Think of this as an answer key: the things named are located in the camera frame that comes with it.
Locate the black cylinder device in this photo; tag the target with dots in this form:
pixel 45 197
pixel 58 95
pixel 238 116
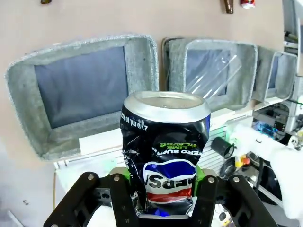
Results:
pixel 220 145

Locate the yellow red emergency stop button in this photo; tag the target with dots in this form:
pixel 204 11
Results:
pixel 242 162

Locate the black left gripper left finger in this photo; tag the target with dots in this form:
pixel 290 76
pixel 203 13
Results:
pixel 118 203

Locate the small grey felt basket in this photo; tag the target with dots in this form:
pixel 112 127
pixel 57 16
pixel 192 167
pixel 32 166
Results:
pixel 282 78

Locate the medium grey felt basket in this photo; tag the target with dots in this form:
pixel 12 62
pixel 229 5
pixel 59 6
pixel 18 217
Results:
pixel 246 78

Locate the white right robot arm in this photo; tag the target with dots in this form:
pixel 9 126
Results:
pixel 272 151

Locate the red soda can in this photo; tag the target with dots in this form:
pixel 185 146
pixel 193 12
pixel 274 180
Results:
pixel 248 3

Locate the clear plastic bottle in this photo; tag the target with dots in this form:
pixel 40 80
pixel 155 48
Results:
pixel 213 71

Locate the white flat box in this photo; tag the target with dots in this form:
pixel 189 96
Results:
pixel 101 142

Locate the crushed black Pepsi can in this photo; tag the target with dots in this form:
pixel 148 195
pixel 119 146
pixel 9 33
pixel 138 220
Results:
pixel 165 151

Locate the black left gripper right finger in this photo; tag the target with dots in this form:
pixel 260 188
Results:
pixel 208 201

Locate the large grey felt basket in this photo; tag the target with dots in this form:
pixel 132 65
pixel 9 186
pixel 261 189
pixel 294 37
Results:
pixel 80 89

